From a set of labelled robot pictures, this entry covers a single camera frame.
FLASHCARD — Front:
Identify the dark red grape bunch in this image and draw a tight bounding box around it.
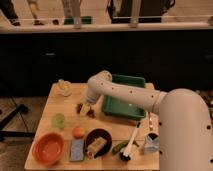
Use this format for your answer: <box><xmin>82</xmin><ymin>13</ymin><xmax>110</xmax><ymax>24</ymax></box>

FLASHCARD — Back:
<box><xmin>76</xmin><ymin>103</ymin><xmax>95</xmax><ymax>118</ymax></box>

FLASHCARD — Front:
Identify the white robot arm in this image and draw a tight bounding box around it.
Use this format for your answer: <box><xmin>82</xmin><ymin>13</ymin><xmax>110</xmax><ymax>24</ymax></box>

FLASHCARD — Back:
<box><xmin>84</xmin><ymin>70</ymin><xmax>213</xmax><ymax>171</ymax></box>

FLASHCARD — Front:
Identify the green plastic tray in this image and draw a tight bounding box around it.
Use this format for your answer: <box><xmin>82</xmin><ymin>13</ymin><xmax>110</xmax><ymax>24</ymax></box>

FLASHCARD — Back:
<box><xmin>102</xmin><ymin>74</ymin><xmax>146</xmax><ymax>121</ymax></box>

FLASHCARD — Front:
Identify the clear glass with yellow item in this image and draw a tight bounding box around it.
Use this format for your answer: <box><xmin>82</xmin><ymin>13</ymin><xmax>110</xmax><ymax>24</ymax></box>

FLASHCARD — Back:
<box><xmin>57</xmin><ymin>79</ymin><xmax>71</xmax><ymax>97</ymax></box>

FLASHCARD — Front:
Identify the orange fruit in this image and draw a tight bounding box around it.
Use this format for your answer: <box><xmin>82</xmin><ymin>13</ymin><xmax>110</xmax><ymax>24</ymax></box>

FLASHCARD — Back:
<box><xmin>72</xmin><ymin>126</ymin><xmax>85</xmax><ymax>139</ymax></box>

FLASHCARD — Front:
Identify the dark brown bowl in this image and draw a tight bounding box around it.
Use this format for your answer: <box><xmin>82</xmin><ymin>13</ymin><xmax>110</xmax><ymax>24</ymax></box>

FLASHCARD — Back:
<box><xmin>85</xmin><ymin>128</ymin><xmax>112</xmax><ymax>159</ymax></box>

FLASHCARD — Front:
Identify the small green cup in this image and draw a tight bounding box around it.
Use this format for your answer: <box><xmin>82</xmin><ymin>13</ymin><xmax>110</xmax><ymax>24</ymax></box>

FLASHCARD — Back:
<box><xmin>52</xmin><ymin>113</ymin><xmax>65</xmax><ymax>129</ymax></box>

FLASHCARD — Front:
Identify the tan bread piece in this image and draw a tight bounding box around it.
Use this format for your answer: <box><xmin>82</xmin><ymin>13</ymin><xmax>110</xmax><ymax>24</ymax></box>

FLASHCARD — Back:
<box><xmin>87</xmin><ymin>137</ymin><xmax>107</xmax><ymax>155</ymax></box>

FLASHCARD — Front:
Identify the blue sponge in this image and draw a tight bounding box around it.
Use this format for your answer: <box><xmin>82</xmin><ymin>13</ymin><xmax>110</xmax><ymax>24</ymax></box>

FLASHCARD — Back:
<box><xmin>70</xmin><ymin>139</ymin><xmax>84</xmax><ymax>162</ymax></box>

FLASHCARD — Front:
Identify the green pepper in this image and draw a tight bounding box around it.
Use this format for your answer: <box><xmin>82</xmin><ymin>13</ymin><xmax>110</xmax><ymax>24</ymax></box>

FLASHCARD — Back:
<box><xmin>112</xmin><ymin>140</ymin><xmax>139</xmax><ymax>155</ymax></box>

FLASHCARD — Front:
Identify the orange plastic bowl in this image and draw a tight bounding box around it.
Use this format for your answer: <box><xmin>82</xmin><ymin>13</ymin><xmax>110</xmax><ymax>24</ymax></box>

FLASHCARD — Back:
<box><xmin>32</xmin><ymin>132</ymin><xmax>64</xmax><ymax>166</ymax></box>

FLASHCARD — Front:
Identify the silver fork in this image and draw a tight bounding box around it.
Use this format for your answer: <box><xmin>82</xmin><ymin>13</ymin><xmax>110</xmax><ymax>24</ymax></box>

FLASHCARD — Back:
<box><xmin>148</xmin><ymin>112</ymin><xmax>153</xmax><ymax>131</ymax></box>

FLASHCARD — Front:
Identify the black chair base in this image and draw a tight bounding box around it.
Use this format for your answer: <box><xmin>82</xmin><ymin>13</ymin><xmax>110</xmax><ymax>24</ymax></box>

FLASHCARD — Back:
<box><xmin>0</xmin><ymin>104</ymin><xmax>35</xmax><ymax>142</ymax></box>

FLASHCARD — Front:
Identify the white handled dish brush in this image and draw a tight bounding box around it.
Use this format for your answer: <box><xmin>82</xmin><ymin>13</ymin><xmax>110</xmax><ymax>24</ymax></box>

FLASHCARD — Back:
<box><xmin>120</xmin><ymin>122</ymin><xmax>141</xmax><ymax>162</ymax></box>

